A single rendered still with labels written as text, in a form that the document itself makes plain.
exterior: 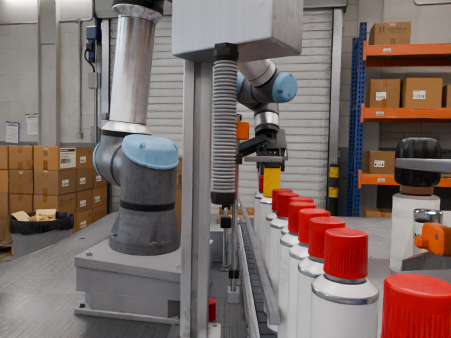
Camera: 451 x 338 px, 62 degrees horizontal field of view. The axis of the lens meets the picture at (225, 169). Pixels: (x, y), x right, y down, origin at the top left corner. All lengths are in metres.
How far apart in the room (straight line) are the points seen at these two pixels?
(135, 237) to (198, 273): 0.19
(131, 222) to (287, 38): 0.46
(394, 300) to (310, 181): 4.77
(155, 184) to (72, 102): 5.33
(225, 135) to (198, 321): 0.32
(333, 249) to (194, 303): 0.40
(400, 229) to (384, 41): 3.80
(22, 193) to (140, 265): 3.74
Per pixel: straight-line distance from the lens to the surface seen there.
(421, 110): 4.42
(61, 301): 0.89
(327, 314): 0.32
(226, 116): 0.50
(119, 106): 0.91
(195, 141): 0.62
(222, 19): 0.55
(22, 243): 3.07
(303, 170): 4.94
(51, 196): 4.25
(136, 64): 0.91
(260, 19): 0.51
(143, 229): 0.78
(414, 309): 0.20
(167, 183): 0.78
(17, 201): 4.48
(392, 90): 4.50
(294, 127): 4.94
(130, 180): 0.78
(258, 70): 0.95
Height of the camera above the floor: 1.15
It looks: 3 degrees down
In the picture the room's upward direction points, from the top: 1 degrees clockwise
